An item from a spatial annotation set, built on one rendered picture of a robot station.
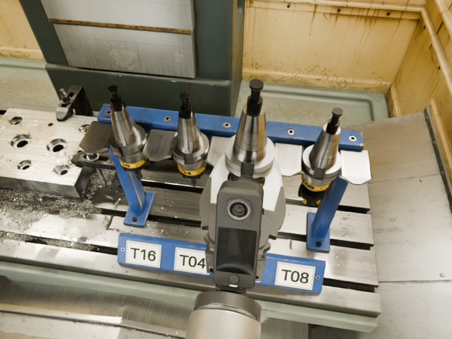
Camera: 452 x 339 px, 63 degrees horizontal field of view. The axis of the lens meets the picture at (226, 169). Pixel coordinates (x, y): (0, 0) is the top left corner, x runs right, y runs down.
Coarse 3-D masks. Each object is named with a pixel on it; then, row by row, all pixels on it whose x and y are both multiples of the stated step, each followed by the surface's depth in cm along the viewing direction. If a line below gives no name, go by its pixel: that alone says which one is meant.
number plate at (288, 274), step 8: (280, 264) 77; (288, 264) 77; (296, 264) 77; (280, 272) 77; (288, 272) 77; (296, 272) 77; (304, 272) 77; (312, 272) 76; (280, 280) 78; (288, 280) 77; (296, 280) 77; (304, 280) 77; (312, 280) 77; (304, 288) 77
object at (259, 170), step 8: (232, 144) 47; (272, 144) 47; (232, 152) 46; (272, 152) 46; (232, 160) 45; (264, 160) 45; (272, 160) 45; (232, 168) 46; (240, 168) 45; (248, 168) 46; (256, 168) 44; (264, 168) 45; (256, 176) 46; (264, 176) 46
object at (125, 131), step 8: (112, 112) 57; (120, 112) 57; (128, 112) 58; (112, 120) 58; (120, 120) 58; (128, 120) 59; (112, 128) 60; (120, 128) 59; (128, 128) 59; (136, 128) 61; (120, 136) 60; (128, 136) 60; (136, 136) 61; (120, 144) 61; (128, 144) 61
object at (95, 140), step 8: (88, 128) 65; (96, 128) 65; (104, 128) 65; (88, 136) 64; (96, 136) 64; (104, 136) 64; (80, 144) 63; (88, 144) 63; (96, 144) 63; (104, 144) 63; (88, 152) 62; (96, 152) 62
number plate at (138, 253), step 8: (128, 248) 80; (136, 248) 80; (144, 248) 80; (152, 248) 80; (160, 248) 79; (128, 256) 81; (136, 256) 80; (144, 256) 80; (152, 256) 80; (160, 256) 80; (144, 264) 81; (152, 264) 80
